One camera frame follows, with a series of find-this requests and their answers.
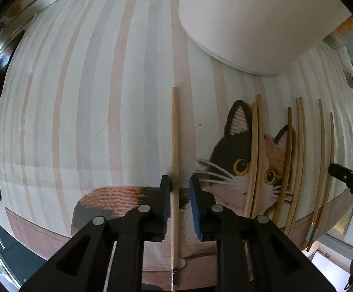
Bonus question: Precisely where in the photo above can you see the fruit wall stickers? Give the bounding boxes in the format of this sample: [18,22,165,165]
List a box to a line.
[0,0,28,49]

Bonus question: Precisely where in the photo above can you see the glass sliding window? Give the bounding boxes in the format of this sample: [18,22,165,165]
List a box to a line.
[310,201,353,280]

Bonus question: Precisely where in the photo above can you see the single wooden chopstick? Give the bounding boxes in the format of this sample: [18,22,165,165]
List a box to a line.
[170,87,181,292]

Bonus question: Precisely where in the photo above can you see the dark cabinet front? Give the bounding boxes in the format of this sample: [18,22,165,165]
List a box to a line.
[0,204,47,283]

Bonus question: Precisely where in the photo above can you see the striped cat print mat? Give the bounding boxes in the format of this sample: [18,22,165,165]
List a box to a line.
[0,0,353,291]

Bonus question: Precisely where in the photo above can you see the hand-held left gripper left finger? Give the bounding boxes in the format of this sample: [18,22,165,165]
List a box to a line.
[19,175,172,292]

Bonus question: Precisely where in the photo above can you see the group of wooden chopsticks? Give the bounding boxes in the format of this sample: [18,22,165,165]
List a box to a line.
[243,94,337,282]

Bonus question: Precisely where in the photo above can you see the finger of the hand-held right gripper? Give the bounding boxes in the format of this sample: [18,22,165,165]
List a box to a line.
[329,163,353,191]

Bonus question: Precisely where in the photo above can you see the cream round utensil holder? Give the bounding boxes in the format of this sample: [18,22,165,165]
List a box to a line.
[178,0,353,76]

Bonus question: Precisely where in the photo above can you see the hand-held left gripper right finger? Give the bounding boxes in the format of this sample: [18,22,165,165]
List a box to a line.
[189,175,324,292]

